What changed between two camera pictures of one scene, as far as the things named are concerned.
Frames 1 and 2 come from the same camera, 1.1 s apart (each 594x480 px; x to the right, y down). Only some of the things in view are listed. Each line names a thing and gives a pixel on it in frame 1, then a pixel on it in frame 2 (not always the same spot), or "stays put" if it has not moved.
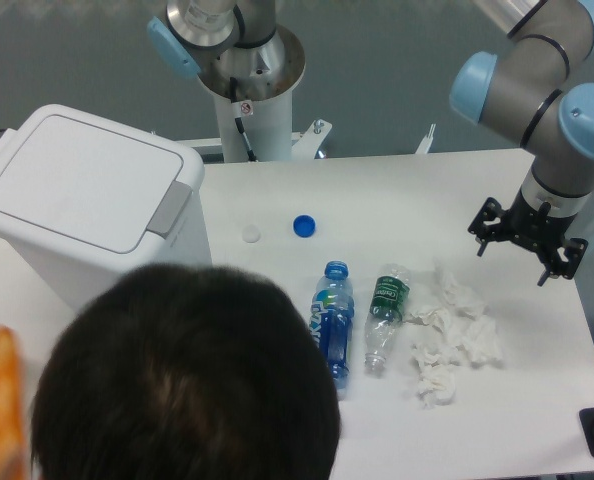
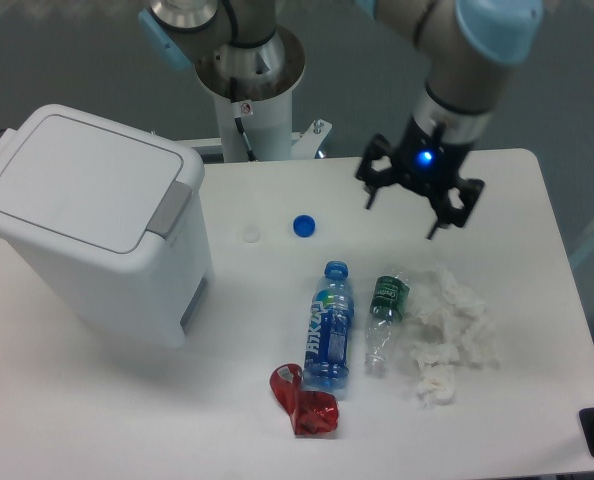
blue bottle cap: [304, 226] stays put
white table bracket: [305, 148] stays put
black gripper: [536, 225] → [429, 162]
